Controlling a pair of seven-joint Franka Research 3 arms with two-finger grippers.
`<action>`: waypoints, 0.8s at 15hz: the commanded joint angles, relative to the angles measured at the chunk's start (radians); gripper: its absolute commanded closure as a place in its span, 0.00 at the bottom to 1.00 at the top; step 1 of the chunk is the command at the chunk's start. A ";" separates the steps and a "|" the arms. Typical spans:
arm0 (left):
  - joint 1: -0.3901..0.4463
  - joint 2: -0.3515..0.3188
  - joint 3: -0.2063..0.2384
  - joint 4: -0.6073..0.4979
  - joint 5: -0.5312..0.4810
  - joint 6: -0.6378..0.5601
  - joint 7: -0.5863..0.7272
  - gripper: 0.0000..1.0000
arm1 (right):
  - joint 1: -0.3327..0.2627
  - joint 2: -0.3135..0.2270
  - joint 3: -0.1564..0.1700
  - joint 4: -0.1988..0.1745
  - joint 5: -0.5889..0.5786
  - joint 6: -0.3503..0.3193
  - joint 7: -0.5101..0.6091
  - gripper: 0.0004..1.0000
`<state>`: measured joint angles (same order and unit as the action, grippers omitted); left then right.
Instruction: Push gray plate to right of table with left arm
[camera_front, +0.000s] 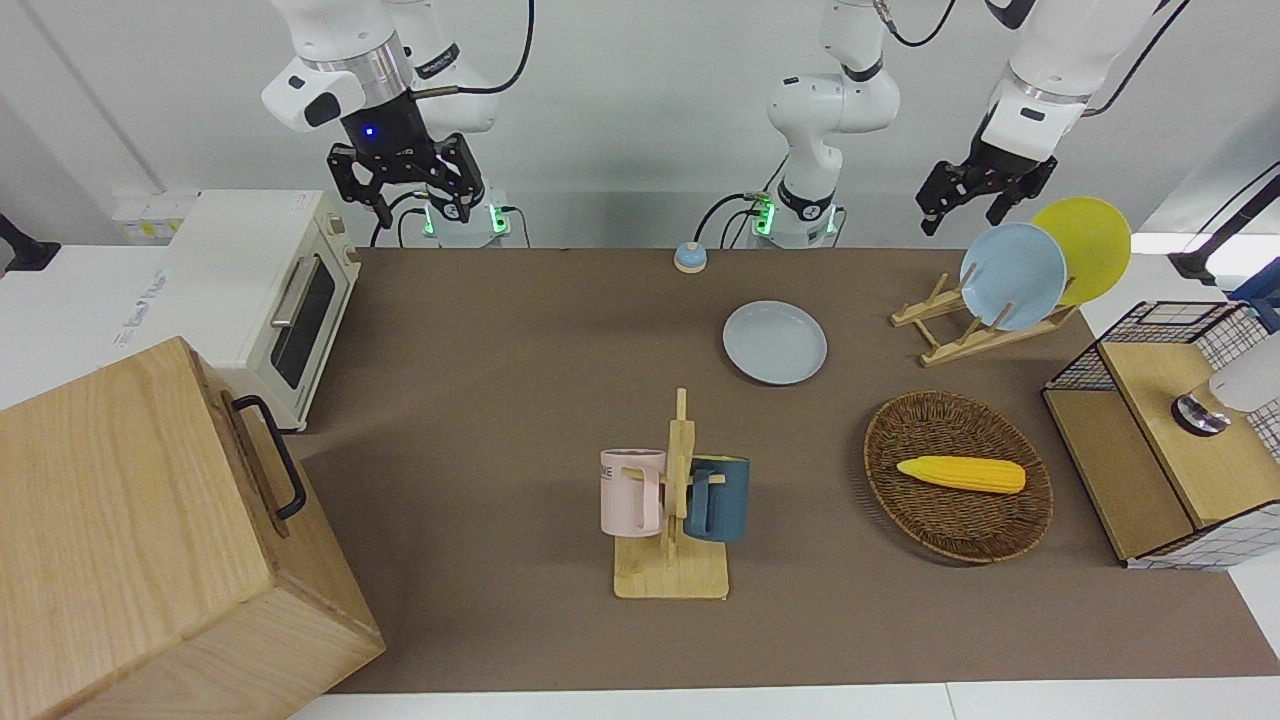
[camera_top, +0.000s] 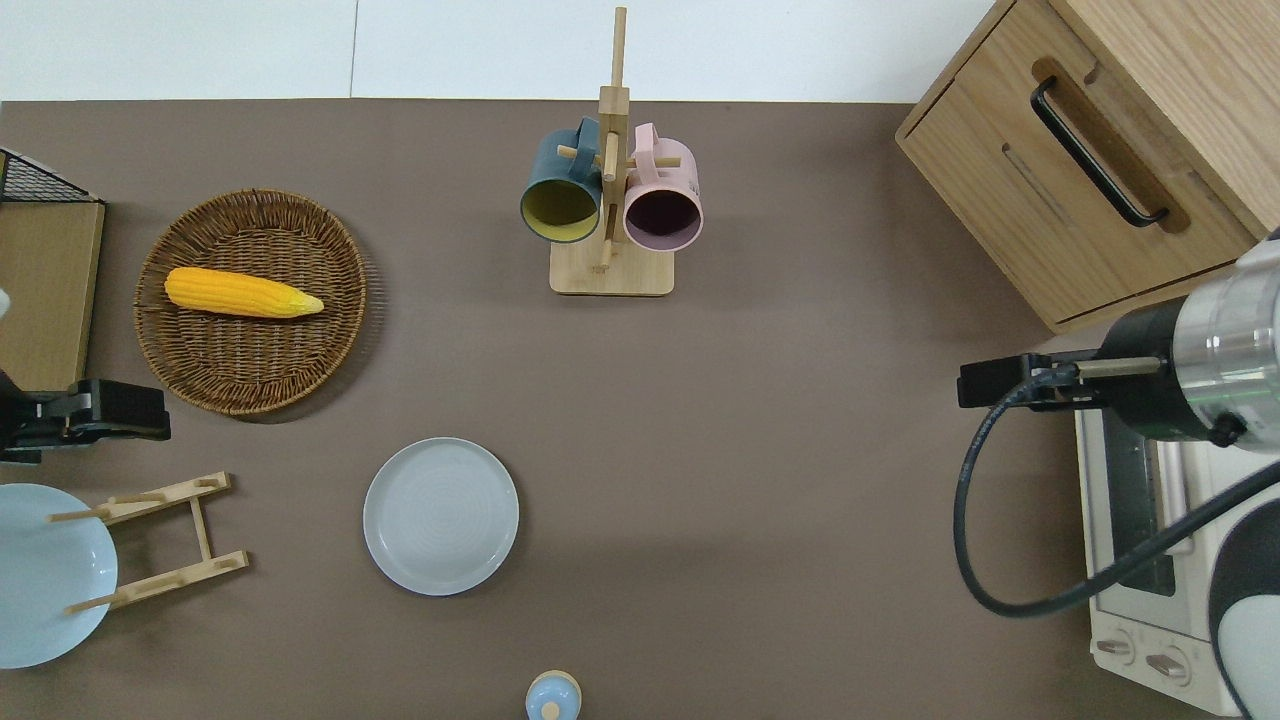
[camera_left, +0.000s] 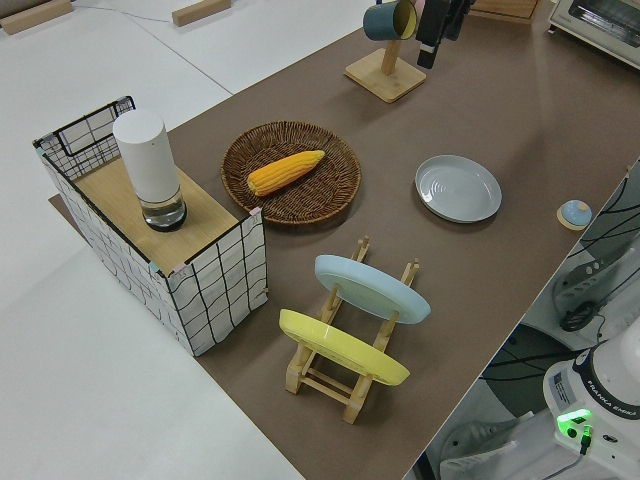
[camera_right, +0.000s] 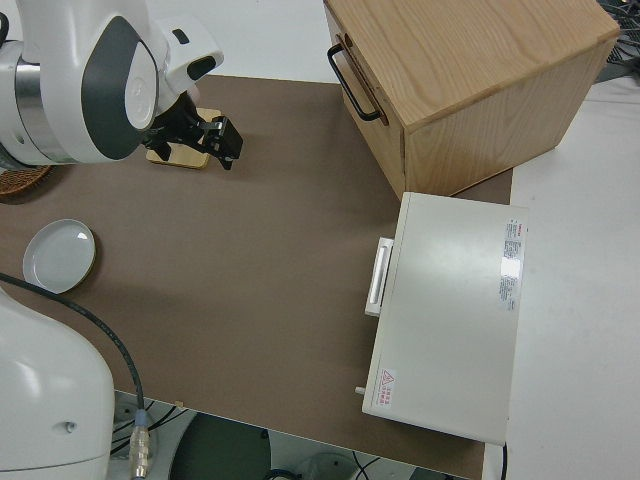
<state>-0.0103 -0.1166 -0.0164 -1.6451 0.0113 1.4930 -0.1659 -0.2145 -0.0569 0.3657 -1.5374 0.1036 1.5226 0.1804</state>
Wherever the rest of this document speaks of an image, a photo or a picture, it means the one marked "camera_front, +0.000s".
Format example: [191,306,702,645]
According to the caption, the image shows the dark blue mug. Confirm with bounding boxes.
[684,455,751,544]

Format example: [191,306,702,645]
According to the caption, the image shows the pink mug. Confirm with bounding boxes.
[600,448,667,538]

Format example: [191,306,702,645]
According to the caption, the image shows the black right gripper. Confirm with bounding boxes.
[328,92,487,230]

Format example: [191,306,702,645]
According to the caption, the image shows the gray plate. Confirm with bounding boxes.
[722,300,829,386]

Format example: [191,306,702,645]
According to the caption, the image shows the white cylinder with metal ring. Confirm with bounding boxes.
[1172,335,1280,438]

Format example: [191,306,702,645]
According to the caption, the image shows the black camera stand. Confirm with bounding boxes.
[1168,160,1280,286]
[0,212,61,273]

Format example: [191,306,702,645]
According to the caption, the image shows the blue object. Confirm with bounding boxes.
[1228,258,1280,331]

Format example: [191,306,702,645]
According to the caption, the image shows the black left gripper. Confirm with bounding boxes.
[917,112,1059,237]

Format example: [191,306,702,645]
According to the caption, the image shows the yellow corn cob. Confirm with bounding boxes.
[896,455,1027,495]

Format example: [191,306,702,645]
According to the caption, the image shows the yellow plate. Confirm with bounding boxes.
[1030,197,1133,307]

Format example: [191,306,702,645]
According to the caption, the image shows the black box handle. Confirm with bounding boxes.
[232,395,308,522]

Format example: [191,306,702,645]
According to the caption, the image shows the brown table mat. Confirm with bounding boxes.
[290,247,1280,694]

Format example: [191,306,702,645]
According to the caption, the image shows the brown wicker basket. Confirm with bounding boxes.
[864,390,1054,564]

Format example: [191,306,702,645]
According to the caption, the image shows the white toaster oven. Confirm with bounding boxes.
[112,189,363,433]

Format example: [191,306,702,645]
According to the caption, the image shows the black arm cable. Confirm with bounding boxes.
[875,0,961,48]
[410,0,536,98]

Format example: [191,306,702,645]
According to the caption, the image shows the light blue plate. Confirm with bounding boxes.
[960,222,1069,332]

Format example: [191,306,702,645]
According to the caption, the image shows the wooden plate rack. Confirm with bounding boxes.
[891,262,1081,368]

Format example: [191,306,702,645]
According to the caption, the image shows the wooden mug stand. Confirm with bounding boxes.
[613,388,731,601]

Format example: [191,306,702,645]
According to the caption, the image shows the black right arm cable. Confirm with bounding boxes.
[410,0,536,98]

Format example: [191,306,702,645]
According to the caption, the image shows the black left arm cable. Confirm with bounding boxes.
[875,0,961,48]

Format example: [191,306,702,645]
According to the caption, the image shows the black right base cable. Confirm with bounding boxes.
[370,190,531,249]

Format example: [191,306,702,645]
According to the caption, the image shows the white wall power strip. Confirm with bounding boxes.
[112,195,199,241]

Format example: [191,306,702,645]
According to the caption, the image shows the wire and wood shelf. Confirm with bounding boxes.
[1042,300,1280,571]

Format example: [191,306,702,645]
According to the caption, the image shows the large wooden box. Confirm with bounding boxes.
[0,336,387,720]

